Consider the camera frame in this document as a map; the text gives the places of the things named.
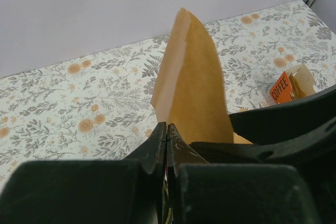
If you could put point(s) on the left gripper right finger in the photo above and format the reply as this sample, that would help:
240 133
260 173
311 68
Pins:
201 192

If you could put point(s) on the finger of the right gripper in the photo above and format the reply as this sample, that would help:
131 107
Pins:
282 122
312 154

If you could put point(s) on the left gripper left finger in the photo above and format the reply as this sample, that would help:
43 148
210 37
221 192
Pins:
124 191

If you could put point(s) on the orange coffee filter box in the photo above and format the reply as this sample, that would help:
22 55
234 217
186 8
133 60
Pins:
294 83

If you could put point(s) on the floral table mat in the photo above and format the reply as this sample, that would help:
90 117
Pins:
98 106

